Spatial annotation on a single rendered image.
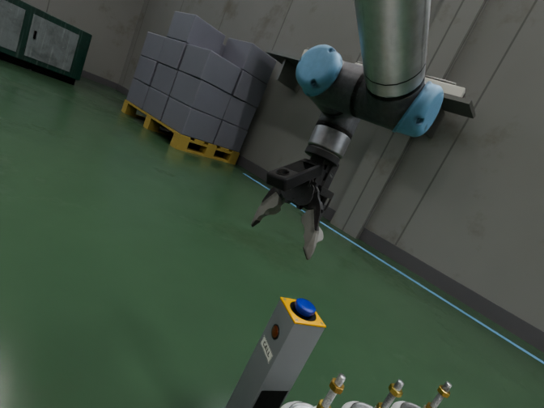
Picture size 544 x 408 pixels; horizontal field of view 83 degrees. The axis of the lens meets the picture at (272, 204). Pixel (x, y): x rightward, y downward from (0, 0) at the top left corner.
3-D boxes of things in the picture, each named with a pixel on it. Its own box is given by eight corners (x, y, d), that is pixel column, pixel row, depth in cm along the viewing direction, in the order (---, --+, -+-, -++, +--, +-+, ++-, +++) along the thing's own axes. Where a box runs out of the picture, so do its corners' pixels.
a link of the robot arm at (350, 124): (331, 65, 59) (346, 87, 66) (307, 118, 60) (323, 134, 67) (369, 71, 55) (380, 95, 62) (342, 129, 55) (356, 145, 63)
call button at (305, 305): (297, 319, 55) (302, 310, 54) (288, 304, 58) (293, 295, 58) (315, 321, 57) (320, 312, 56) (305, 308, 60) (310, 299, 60)
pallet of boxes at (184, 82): (235, 164, 388) (278, 61, 359) (175, 148, 318) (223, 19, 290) (179, 129, 467) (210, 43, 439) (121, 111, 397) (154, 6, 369)
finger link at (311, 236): (332, 258, 60) (325, 212, 62) (319, 257, 55) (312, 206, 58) (317, 261, 61) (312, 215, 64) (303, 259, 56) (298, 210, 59)
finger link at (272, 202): (264, 229, 70) (297, 209, 66) (248, 226, 65) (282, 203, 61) (260, 218, 71) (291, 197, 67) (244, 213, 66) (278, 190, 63)
